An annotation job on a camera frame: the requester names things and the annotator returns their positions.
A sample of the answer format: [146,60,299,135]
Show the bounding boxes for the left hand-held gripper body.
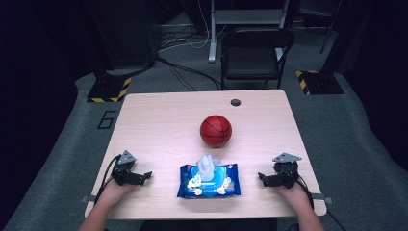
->
[111,149,143,187]

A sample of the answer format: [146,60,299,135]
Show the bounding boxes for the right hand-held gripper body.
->
[272,152,302,190]

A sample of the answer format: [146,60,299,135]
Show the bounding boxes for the blue wet wipes pack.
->
[176,163,242,200]

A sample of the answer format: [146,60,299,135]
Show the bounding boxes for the white wet wipe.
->
[195,154,222,182]

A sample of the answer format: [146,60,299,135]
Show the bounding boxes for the small red basketball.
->
[199,115,233,149]

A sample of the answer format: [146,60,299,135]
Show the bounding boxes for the person's left hand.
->
[101,179,138,206]

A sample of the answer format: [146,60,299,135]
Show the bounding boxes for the person's right hand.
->
[275,181,314,210]

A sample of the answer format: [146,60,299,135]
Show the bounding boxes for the grey tape piece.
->
[309,192,334,205]
[80,194,101,204]

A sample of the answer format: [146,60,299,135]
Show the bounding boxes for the person's dark trousers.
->
[139,218,278,231]

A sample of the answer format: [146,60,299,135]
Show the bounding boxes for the black stand base striped edge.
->
[87,71,133,104]
[295,69,344,95]

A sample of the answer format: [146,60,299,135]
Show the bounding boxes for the black folding chair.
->
[220,28,296,90]

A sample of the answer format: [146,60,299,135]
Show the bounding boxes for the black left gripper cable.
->
[94,154,122,205]

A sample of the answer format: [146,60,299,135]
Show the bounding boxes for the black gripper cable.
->
[290,169,347,231]
[94,154,122,205]

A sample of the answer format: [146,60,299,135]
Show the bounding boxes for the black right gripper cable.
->
[290,169,347,231]

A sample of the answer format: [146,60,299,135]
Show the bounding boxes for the black floor cable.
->
[156,54,225,92]

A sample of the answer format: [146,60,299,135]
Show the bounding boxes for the white floor cables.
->
[158,0,215,52]

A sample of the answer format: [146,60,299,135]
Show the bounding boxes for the white metal desk frame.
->
[208,0,290,64]

